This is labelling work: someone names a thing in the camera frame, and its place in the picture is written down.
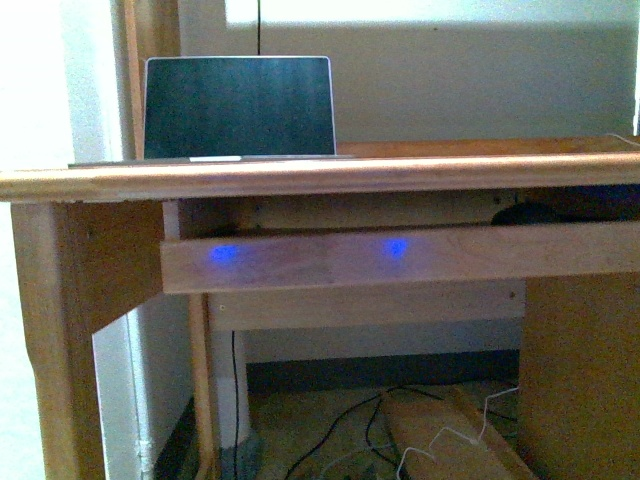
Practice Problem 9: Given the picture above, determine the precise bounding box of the dark grey computer mouse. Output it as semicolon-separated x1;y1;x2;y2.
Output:
491;202;557;226

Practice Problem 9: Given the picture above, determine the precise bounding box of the wooden pull-out keyboard tray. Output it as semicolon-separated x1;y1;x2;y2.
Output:
161;221;639;294

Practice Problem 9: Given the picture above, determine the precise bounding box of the grey open laptop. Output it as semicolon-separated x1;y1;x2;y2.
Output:
68;55;355;169

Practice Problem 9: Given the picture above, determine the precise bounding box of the wooden desk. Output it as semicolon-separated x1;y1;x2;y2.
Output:
1;137;639;479

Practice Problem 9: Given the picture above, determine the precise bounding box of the black cable under desk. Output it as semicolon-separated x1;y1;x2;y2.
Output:
229;329;239;480

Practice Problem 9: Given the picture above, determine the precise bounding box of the white cable on floor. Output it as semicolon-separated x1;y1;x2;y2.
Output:
392;387;519;480

